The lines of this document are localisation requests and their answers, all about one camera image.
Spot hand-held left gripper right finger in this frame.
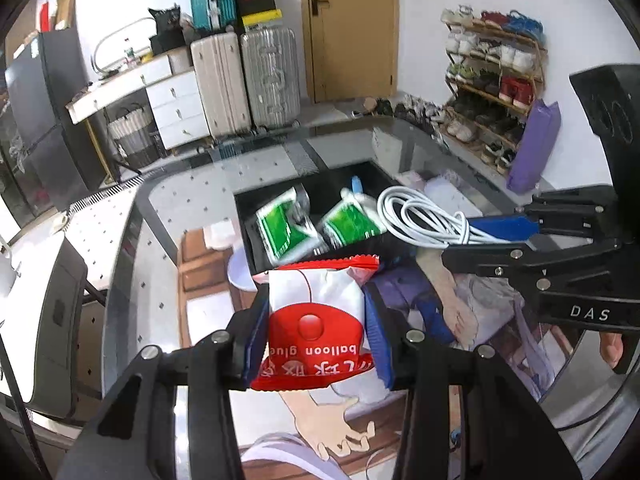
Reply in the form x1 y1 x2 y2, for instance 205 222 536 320
361 282 586 480

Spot dark fridge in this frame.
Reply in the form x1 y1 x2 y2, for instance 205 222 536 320
5 27 106 206

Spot beige suitcase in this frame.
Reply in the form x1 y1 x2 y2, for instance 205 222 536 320
190 30 252 138

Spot white blue tube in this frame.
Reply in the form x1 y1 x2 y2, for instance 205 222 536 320
350 176 374 211

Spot wooden door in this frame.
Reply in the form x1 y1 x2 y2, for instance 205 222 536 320
299 0 401 103

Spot red white packet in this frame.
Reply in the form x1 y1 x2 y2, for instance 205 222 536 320
250 255 381 392

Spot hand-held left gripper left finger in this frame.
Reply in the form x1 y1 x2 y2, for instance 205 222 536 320
55 285 273 480

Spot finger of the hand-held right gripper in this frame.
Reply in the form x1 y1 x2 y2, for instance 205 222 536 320
467 184 622 248
441 239 623 291

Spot grey side table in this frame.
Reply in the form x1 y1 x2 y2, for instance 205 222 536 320
0 232 88 421

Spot pile of loose shoes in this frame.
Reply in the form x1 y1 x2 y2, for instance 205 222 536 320
362 92 446 133

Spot black storage box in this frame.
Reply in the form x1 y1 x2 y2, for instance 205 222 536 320
234 160 426 273

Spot wicker basket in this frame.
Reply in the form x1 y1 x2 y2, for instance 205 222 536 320
107 105 166 171

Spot wooden shoe rack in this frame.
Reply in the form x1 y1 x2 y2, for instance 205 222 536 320
440 5 548 168

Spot tall cardboard box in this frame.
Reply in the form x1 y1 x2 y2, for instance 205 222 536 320
54 0 77 31

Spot rows of racked sneakers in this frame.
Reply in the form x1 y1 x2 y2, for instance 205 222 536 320
441 6 546 167

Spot white dressing desk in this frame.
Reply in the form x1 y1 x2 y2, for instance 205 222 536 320
66 50 211 183

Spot black bag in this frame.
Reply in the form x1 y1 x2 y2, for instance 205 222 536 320
148 4 188 56

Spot purple bag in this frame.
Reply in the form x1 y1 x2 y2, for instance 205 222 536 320
506 99 562 195

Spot oval mirror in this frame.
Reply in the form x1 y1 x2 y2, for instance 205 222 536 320
92 16 157 78

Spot yellow black box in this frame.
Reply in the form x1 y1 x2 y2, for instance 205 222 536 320
241 10 282 28

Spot green packet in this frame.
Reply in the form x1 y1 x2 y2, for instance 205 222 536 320
320 187 387 252
254 186 321 267

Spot person's right hand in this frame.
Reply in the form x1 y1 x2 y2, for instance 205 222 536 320
598 332 623 368

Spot white cable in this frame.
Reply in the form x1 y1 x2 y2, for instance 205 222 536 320
376 186 506 248

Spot printed desk mat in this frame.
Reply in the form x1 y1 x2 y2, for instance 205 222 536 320
175 170 571 480

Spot silver suitcase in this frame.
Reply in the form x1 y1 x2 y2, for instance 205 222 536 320
240 25 301 130

